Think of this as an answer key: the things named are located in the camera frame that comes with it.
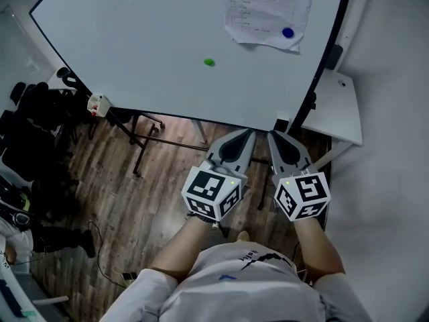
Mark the blue round magnet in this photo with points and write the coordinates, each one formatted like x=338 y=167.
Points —
x=288 y=33

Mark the green round magnet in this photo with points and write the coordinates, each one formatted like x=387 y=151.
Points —
x=209 y=62

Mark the black phone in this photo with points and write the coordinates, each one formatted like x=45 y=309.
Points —
x=129 y=275

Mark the black mesh office chair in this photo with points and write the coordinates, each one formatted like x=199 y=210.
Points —
x=157 y=126

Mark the white whiteboard on stand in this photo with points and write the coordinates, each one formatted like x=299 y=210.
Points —
x=141 y=159

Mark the person's right forearm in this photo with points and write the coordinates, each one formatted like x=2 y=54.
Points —
x=318 y=250

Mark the white printed paper sheet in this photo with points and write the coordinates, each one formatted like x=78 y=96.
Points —
x=264 y=8

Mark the white box with red button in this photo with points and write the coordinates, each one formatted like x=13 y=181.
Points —
x=99 y=105

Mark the white desk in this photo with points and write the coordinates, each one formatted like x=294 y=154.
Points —
x=200 y=131
x=53 y=79
x=335 y=112
x=20 y=300

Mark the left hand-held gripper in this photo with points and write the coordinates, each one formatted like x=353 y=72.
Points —
x=211 y=193

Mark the person's right shoe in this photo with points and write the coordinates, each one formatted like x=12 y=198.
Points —
x=243 y=236

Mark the person's left forearm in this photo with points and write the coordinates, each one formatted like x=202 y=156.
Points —
x=181 y=250

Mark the teal tape strip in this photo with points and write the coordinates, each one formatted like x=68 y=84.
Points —
x=27 y=314

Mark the black whiteboard eraser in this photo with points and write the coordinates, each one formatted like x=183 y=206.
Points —
x=281 y=125

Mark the cluster of black office chairs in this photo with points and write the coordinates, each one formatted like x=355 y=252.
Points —
x=33 y=139

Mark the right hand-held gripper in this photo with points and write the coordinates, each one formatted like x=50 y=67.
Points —
x=303 y=195

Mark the person's white t-shirt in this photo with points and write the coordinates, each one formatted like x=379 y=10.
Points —
x=238 y=294

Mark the dark flat device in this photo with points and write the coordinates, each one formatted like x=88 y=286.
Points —
x=8 y=297

